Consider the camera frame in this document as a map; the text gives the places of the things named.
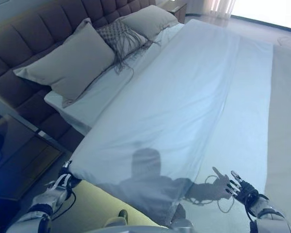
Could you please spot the sheer window curtain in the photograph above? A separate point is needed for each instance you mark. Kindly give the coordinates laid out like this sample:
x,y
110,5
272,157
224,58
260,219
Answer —
x,y
218,7

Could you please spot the large beige pillow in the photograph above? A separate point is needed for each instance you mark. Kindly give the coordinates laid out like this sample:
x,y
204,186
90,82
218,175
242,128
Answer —
x,y
70,63
150,20

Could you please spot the fringed macrame cushion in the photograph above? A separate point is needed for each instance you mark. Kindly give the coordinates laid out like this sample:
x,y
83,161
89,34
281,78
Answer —
x,y
116,34

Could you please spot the tufted upholstered headboard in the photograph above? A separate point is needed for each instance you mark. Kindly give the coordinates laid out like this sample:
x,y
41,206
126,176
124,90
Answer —
x,y
34,29

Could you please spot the silver robot leg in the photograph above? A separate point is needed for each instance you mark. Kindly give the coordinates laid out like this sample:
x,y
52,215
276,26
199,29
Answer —
x,y
122,214
179,213

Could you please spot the wooden nightstand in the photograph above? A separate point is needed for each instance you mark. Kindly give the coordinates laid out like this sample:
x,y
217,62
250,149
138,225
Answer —
x,y
178,12
21,150

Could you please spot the white bed sheet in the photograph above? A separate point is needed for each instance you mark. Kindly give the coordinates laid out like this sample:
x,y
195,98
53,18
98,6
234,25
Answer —
x,y
104,97

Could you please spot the silver robot left leg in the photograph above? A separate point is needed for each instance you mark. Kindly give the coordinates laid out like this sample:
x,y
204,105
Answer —
x,y
122,214

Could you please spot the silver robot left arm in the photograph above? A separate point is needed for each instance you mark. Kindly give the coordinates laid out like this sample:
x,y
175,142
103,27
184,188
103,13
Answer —
x,y
41,204

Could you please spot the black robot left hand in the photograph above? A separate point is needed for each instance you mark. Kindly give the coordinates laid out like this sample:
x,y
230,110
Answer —
x,y
65,178

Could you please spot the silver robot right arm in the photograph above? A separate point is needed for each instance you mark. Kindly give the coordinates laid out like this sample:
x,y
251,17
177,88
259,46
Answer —
x,y
269,216

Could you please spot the beige bed runner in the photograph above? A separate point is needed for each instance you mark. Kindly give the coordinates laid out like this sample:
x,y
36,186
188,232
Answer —
x,y
283,116

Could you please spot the silver robot right leg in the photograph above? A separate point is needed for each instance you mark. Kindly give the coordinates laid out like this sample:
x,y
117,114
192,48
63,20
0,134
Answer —
x,y
179,213

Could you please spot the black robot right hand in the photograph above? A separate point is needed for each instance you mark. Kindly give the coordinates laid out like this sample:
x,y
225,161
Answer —
x,y
247,191

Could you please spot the white duvet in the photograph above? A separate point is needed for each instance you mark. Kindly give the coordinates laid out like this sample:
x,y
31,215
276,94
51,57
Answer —
x,y
179,109

